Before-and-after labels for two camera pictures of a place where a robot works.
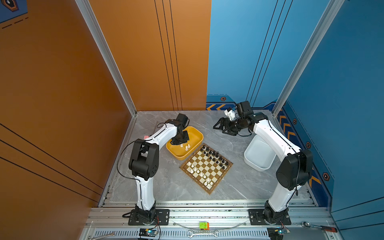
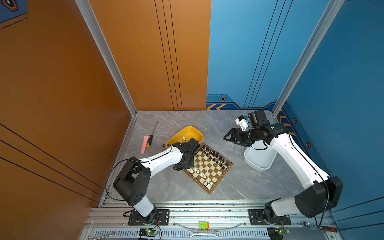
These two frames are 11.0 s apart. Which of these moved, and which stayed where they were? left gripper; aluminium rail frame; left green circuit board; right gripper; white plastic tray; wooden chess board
Moved: left gripper; right gripper
Stayed: aluminium rail frame; wooden chess board; left green circuit board; white plastic tray
